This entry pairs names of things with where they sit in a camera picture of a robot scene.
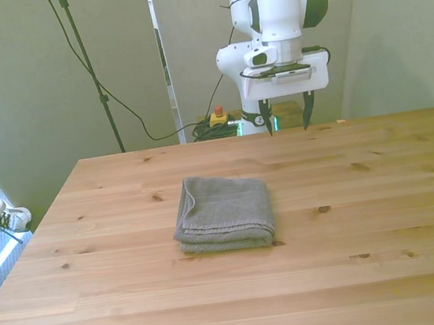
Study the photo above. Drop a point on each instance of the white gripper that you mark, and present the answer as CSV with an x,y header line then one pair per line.
x,y
291,87

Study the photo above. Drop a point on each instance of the grey terry towel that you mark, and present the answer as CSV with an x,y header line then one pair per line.
x,y
226,209

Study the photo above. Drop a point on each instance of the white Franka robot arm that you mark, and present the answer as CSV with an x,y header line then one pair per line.
x,y
277,4

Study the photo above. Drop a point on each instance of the yellow emergency stop button box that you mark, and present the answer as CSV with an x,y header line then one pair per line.
x,y
217,119

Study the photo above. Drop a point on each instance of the white sneaker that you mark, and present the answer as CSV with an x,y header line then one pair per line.
x,y
20,218

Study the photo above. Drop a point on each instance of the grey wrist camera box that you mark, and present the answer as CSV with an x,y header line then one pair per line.
x,y
293,75

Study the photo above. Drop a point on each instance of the white door frame strip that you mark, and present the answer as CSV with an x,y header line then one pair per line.
x,y
179,127

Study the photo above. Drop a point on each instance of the dark camera stand pole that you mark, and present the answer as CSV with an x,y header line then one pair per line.
x,y
88,63

